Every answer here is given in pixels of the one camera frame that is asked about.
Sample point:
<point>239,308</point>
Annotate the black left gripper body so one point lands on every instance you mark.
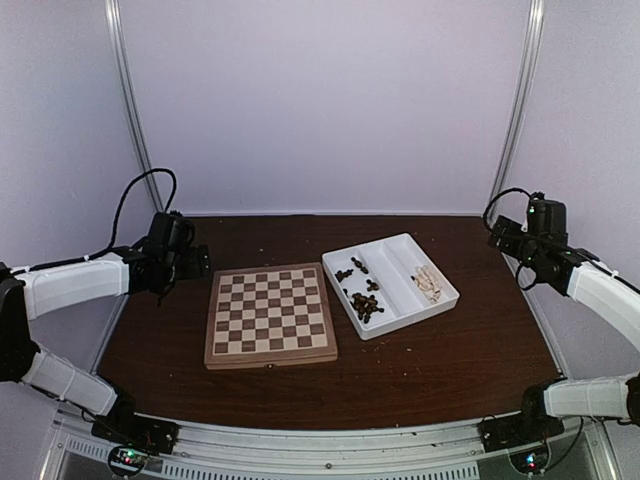
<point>177,271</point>

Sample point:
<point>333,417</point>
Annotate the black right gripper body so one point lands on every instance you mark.
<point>526,253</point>

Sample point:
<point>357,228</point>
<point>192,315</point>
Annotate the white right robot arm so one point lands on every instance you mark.
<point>590,310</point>

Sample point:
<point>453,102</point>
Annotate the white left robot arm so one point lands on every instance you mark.
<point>42,305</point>

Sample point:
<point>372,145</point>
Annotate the pile of white chess pieces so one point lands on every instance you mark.
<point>428,283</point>

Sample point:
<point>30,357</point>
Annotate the wooden chess board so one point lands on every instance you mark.
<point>269,317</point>

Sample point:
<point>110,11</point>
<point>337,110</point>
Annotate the dark chess king lying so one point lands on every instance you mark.
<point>342,274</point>

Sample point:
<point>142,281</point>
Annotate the dark chess pawn middle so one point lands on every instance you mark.
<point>371,285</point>

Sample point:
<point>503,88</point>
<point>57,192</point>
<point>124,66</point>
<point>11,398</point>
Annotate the dark chess queen lying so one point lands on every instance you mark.
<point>368,308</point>

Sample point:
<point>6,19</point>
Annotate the dark chess knight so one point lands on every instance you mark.
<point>358,299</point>

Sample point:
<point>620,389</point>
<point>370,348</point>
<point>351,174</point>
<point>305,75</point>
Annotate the white plastic divided tray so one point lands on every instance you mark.
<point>391,262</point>

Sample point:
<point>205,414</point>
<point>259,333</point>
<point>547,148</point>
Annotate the right aluminium frame post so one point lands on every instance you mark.
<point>528,64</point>

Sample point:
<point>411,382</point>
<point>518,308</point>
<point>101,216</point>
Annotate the aluminium frame post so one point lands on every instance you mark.
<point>528,64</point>
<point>116,32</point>

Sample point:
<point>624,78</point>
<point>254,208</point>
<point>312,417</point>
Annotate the left aluminium frame post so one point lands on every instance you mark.
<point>116,32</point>

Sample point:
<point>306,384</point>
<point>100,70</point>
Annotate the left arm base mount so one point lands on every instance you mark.
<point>123,425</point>

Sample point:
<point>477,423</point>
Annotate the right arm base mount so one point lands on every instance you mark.
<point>520,427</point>

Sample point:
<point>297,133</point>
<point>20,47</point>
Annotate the aluminium front rail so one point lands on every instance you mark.
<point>441,451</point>

